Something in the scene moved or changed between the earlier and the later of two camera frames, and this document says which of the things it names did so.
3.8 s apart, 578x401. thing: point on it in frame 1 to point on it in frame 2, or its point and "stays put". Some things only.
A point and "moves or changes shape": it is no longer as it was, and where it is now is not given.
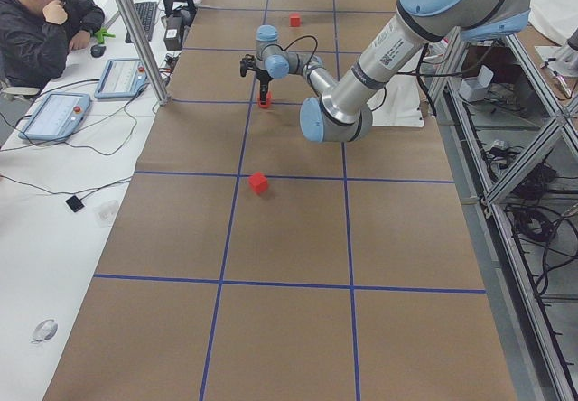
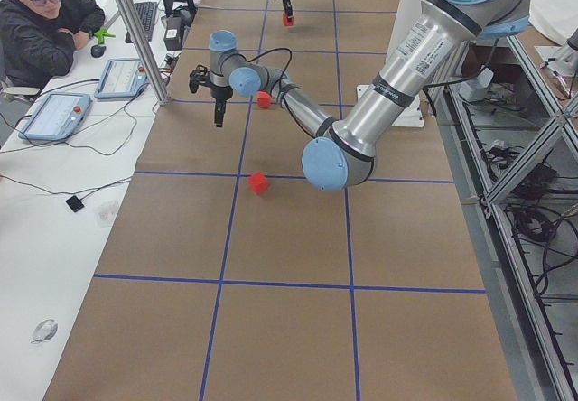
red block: x=294 y=20 moves or changes shape
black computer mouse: x=97 y=51 stays put
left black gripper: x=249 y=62 to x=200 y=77
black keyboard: x=147 y=13 stays put
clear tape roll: x=44 y=331 stays put
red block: x=268 y=101 stays put
